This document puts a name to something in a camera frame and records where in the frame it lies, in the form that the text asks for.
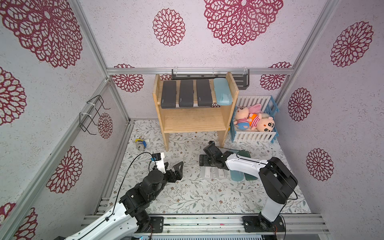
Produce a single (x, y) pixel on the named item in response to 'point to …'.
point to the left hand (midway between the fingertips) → (175, 164)
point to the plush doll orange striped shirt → (257, 123)
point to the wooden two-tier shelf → (197, 118)
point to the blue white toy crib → (269, 107)
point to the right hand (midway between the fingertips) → (209, 160)
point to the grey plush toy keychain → (140, 144)
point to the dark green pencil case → (245, 153)
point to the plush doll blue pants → (242, 121)
